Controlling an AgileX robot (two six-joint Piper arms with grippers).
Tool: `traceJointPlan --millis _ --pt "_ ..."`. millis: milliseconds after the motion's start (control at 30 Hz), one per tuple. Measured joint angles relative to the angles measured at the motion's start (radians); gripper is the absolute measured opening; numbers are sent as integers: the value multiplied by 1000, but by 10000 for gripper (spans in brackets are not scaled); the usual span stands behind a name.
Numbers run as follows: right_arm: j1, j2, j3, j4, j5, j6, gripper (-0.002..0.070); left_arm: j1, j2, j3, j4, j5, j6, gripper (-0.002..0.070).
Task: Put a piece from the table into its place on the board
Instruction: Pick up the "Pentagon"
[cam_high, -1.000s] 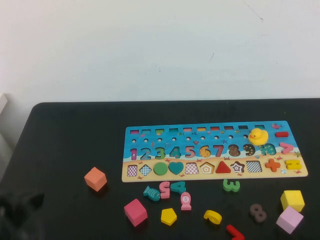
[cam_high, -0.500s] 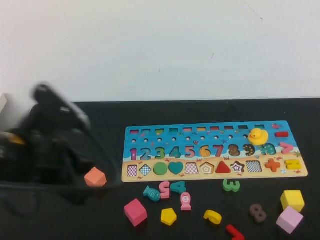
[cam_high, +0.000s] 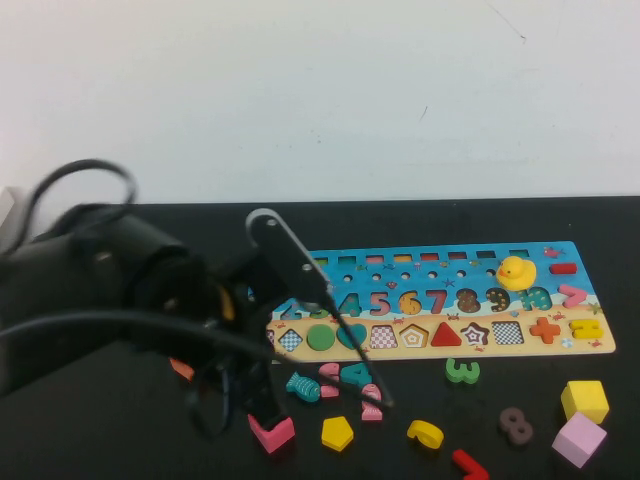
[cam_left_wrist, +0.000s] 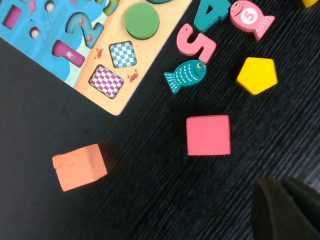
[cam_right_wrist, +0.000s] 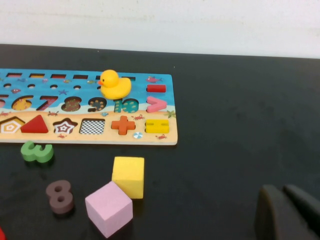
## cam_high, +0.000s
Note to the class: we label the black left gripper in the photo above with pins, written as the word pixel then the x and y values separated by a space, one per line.
pixel 245 300

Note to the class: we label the yellow pentagon puzzle piece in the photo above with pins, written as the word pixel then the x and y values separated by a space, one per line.
pixel 337 434

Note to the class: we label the teal wooden fish piece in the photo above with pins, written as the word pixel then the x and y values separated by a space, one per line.
pixel 302 386

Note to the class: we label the pink number five piece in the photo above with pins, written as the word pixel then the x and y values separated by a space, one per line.
pixel 327 372

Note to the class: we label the green circle puzzle piece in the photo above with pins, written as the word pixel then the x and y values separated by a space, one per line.
pixel 320 336

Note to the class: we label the teal number four piece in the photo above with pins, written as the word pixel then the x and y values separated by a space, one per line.
pixel 359 374

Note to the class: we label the teal heart puzzle piece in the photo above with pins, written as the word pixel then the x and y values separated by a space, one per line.
pixel 352 334

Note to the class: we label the pink wooden fish piece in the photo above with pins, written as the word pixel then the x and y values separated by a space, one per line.
pixel 371 410

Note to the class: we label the yellow number six piece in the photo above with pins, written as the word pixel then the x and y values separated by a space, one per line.
pixel 425 434

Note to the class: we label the red triangle puzzle piece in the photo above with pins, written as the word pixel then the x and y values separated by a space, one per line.
pixel 446 337

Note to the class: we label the green number three piece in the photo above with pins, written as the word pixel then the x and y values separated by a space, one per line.
pixel 462 372

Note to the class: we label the red number seven piece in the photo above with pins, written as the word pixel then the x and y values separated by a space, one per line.
pixel 470 467

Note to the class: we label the colourful wooden number puzzle board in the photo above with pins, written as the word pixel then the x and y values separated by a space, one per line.
pixel 500 352

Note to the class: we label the brown number eight piece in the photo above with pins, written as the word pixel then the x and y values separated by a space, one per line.
pixel 515 425

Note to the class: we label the orange plus sign piece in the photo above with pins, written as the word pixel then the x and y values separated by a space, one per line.
pixel 545 330

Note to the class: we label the red minus sign piece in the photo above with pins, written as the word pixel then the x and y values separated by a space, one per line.
pixel 562 268

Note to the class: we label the pink greater-than sign piece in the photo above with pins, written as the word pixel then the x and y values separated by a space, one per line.
pixel 572 296

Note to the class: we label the yellow equals sign piece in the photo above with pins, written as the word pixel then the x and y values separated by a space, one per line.
pixel 584 329

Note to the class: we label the hot pink wooden block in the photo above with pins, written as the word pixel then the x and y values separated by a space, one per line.
pixel 272 437

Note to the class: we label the orange wooden cube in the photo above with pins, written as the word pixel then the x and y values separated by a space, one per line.
pixel 182 370

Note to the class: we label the yellow rubber duck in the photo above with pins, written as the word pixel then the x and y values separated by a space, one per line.
pixel 517 275

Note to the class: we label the white side shelf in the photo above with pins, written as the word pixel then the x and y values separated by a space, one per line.
pixel 12 210

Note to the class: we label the light pink wooden cube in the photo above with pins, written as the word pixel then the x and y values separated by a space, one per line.
pixel 579 440

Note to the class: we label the yellow wooden cube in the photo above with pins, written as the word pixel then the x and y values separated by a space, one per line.
pixel 585 400

